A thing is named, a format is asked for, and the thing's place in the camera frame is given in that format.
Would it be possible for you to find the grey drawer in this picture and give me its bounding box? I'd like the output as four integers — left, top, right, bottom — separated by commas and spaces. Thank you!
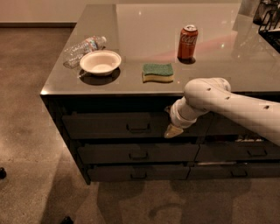
207, 114, 255, 136
78, 143, 199, 164
87, 164, 190, 182
195, 142, 280, 162
60, 110, 214, 140
188, 163, 280, 179

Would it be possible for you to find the black object on floor left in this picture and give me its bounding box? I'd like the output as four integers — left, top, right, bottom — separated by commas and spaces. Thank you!
0, 167, 7, 179

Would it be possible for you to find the white paper bowl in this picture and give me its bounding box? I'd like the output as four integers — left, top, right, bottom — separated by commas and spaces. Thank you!
80, 50, 122, 76

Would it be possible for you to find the green yellow sponge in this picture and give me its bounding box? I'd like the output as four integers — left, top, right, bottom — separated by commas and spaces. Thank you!
142, 64, 173, 83

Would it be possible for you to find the black wire rack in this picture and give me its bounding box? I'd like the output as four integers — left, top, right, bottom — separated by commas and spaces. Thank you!
253, 0, 280, 53

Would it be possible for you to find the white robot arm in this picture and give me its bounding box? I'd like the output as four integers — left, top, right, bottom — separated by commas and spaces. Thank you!
164, 78, 280, 145

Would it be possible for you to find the black object on floor bottom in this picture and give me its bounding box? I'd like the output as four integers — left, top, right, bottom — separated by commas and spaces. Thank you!
60, 216, 74, 224

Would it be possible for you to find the clear plastic water bottle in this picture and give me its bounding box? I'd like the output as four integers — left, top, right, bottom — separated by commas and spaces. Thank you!
63, 36, 107, 69

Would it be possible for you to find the dark grey drawer cabinet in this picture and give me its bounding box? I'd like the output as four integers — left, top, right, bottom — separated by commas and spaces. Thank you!
41, 0, 280, 182

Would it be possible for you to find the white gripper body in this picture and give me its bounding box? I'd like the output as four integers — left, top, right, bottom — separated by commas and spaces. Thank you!
170, 98, 196, 129

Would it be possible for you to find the black object on floor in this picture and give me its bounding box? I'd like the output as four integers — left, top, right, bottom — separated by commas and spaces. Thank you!
0, 167, 7, 179
60, 216, 74, 224

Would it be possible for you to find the red cola can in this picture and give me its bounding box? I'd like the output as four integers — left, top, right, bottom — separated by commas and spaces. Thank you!
177, 24, 198, 64

